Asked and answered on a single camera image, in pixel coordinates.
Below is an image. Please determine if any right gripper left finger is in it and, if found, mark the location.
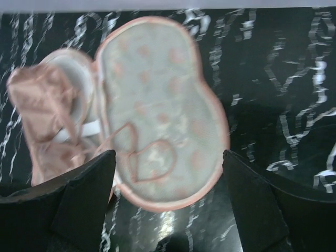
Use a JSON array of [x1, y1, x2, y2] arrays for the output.
[[1, 150, 116, 251]]

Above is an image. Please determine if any pink mesh laundry bag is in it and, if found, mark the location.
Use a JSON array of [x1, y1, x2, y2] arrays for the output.
[[39, 15, 232, 213]]

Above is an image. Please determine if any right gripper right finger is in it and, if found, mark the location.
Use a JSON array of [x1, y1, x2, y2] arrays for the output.
[[223, 150, 335, 251]]

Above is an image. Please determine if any pink satin bra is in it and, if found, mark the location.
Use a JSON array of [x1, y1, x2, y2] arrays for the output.
[[6, 64, 177, 186]]

